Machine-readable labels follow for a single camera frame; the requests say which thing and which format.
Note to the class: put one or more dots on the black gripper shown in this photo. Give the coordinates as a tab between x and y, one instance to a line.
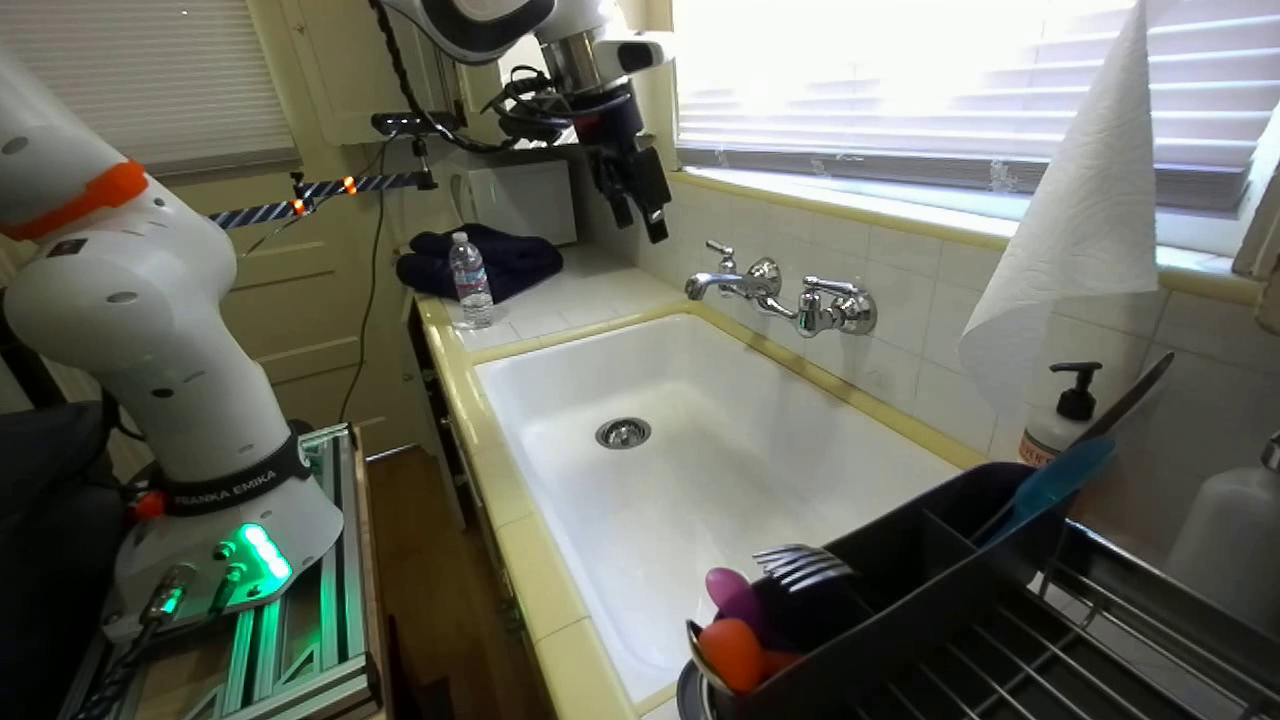
617	117

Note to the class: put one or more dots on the chrome wall-mounted tap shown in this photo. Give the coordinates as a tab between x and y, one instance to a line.
786	292

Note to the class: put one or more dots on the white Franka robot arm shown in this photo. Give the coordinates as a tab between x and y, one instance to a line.
145	335

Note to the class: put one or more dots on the white box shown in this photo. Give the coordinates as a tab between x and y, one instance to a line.
523	201

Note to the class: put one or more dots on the dark navy cloth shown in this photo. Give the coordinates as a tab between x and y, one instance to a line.
487	260

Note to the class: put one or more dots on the clear plastic water bottle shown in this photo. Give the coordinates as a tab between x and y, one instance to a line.
468	280

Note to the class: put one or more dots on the metal sink drain strainer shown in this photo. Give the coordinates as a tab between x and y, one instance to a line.
621	435

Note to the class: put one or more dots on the white ceramic sink basin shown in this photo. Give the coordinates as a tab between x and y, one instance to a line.
692	481

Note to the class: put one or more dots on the white window blinds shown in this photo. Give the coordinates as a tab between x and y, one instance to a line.
960	73

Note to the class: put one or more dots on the metal fork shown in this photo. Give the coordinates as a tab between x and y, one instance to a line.
804	564

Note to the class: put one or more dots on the purple plastic spoon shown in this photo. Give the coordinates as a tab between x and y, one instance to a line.
731	599

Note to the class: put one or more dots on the white paper towel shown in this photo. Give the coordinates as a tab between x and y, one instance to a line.
1087	227

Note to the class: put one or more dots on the orange plastic spoon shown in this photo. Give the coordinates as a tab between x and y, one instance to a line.
734	655

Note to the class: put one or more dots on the soap dispenser bottle orange label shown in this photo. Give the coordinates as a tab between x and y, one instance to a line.
1063	422

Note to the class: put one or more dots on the blue spatula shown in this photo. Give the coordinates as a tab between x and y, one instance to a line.
1046	487

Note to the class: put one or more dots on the dark grey dish rack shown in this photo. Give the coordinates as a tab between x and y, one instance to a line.
985	615

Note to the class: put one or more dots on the white plastic jug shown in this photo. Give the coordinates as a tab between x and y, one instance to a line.
1232	541

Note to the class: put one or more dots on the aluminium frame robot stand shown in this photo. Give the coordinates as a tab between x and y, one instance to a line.
285	627

